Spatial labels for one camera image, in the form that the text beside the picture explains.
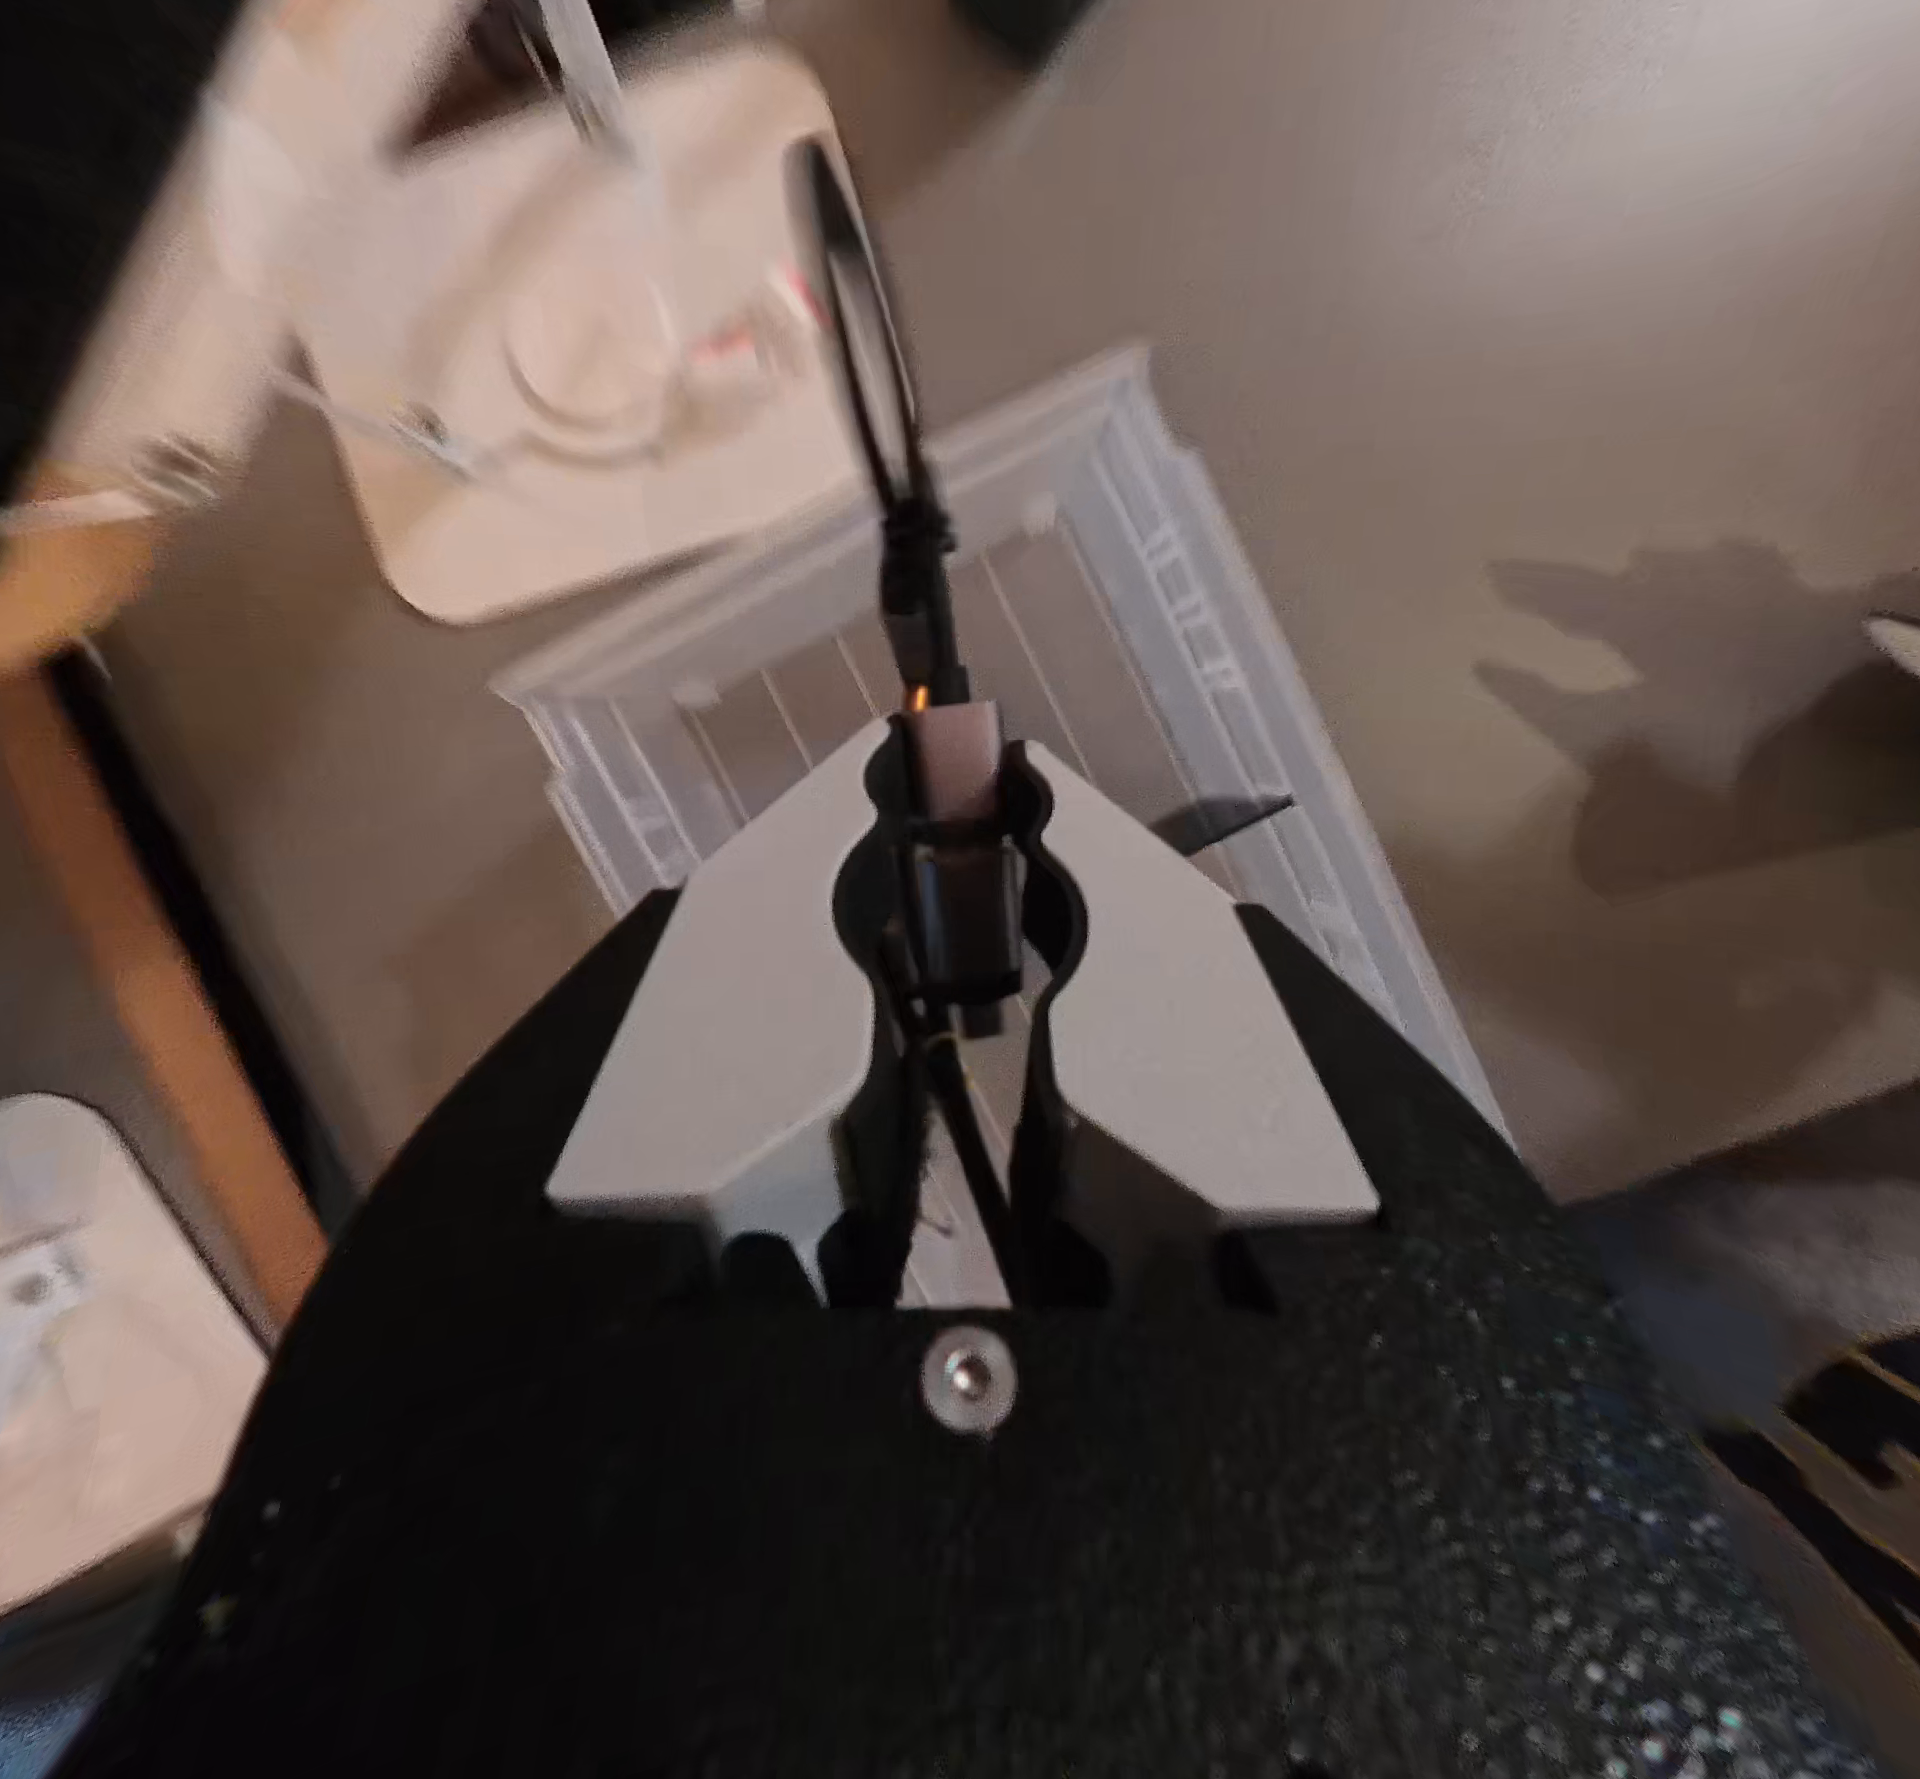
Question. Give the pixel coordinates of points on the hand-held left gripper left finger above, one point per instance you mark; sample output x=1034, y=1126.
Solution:
x=734, y=1044

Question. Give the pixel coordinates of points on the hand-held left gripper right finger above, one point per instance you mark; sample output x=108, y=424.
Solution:
x=1182, y=1044

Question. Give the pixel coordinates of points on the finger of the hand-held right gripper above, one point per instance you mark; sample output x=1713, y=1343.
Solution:
x=1898, y=641

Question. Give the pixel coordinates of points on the clear plastic bin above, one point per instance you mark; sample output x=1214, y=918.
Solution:
x=1170, y=533

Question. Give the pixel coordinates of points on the clear acrylic post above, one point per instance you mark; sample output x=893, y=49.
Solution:
x=580, y=54

